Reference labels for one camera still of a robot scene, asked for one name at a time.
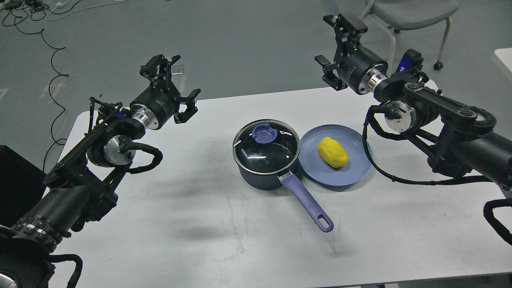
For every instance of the dark blue saucepan purple handle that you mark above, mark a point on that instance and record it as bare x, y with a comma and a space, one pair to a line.
289, 180

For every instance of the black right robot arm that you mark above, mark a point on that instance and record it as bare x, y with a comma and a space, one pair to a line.
458, 139

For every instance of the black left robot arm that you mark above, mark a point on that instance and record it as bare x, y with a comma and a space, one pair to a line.
82, 184

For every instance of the black box at left edge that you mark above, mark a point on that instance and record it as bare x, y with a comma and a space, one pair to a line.
21, 186

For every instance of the yellow potato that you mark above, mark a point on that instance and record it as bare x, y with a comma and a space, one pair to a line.
332, 152

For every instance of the grey office chair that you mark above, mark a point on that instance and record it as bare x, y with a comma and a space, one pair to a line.
393, 16

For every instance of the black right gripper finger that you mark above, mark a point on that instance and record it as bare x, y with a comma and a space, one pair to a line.
329, 76
348, 30

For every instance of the small silver object on floor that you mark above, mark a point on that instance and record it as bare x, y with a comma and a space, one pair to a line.
177, 70

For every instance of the glass lid with purple knob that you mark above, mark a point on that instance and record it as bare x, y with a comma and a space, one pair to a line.
266, 147

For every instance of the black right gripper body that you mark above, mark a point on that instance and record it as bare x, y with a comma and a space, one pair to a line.
354, 63

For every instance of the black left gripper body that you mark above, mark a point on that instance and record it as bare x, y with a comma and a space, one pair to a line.
155, 106

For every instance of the blue plate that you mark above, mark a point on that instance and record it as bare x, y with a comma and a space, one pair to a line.
321, 172

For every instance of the white side table corner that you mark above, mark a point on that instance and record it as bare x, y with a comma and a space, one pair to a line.
502, 58

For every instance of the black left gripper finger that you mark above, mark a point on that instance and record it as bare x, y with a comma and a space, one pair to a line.
189, 102
158, 71

